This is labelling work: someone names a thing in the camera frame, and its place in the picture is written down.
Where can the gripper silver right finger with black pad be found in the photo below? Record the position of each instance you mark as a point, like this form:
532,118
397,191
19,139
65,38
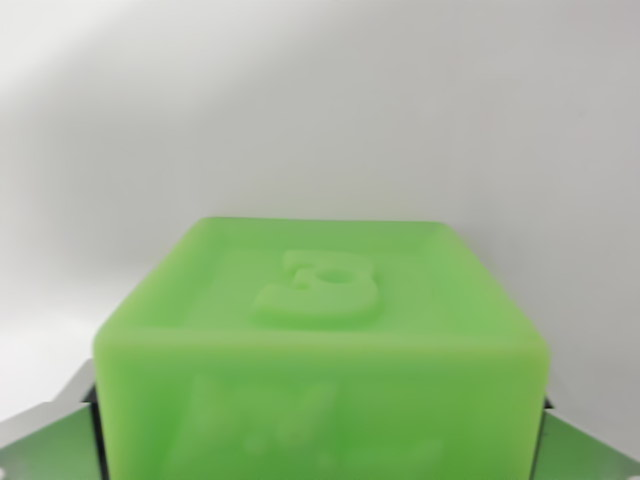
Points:
590,445

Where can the green letter cube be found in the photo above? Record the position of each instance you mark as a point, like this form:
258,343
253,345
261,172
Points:
320,360

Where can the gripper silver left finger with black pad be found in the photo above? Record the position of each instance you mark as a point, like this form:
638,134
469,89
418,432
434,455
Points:
45,430

